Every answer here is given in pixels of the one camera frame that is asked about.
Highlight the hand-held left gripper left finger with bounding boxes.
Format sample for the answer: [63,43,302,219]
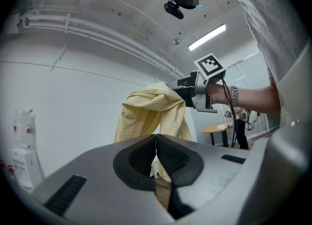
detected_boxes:
[31,133,179,225]

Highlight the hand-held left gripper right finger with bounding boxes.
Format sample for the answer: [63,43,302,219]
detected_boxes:
[156,133,251,221]

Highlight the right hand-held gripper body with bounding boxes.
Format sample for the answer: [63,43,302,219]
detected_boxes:
[190,52,226,114]

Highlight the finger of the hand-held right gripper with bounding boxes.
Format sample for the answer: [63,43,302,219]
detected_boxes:
[167,75,196,109]

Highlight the yellow clothes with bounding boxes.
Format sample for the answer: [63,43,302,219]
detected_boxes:
[114,82,193,183]

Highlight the person's right forearm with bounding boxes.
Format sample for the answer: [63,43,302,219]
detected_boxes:
[237,84,281,114]

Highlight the person's right hand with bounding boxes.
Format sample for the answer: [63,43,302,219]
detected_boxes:
[207,82,233,105]

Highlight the long ceiling light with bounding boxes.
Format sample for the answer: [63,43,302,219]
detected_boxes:
[187,23,227,51]

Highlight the glass partition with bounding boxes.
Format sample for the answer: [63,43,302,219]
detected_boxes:
[225,52,280,134]

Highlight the silver wristwatch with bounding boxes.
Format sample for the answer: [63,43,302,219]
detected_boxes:
[230,85,239,107]

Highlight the round wooden table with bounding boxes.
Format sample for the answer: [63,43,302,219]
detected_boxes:
[201,121,236,148]

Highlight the person's grey shirt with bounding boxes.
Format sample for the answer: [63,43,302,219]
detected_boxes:
[223,0,308,120]

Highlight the white water dispenser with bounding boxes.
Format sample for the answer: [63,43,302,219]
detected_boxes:
[10,147,44,189]

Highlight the large clear water jug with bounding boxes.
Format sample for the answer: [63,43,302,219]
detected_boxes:
[13,108,36,150]

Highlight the white ceiling pipes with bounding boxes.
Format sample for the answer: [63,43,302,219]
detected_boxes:
[17,8,186,78]

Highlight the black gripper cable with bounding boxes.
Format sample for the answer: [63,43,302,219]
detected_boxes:
[220,77,238,148]

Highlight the black head camera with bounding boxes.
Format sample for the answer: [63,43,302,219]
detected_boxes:
[163,0,185,20]

